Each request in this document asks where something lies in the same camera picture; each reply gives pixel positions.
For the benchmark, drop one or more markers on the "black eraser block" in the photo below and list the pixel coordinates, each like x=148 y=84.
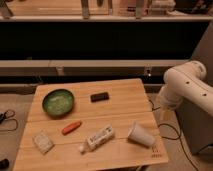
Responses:
x=99 y=97

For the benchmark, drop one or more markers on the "black object bottom left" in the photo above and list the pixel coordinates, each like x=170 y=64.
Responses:
x=4 y=164

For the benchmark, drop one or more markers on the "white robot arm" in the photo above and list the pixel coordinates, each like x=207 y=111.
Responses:
x=186 y=81

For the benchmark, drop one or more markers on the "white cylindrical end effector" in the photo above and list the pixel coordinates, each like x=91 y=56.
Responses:
x=165 y=111

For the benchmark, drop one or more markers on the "orange carrot toy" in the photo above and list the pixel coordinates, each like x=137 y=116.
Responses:
x=71 y=127

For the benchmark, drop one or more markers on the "green bowl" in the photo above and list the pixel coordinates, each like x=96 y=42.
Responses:
x=58 y=103

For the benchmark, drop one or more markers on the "white plastic bottle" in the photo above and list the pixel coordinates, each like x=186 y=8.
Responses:
x=97 y=139

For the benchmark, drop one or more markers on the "white wrapped packet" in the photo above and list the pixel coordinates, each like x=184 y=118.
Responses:
x=43 y=142

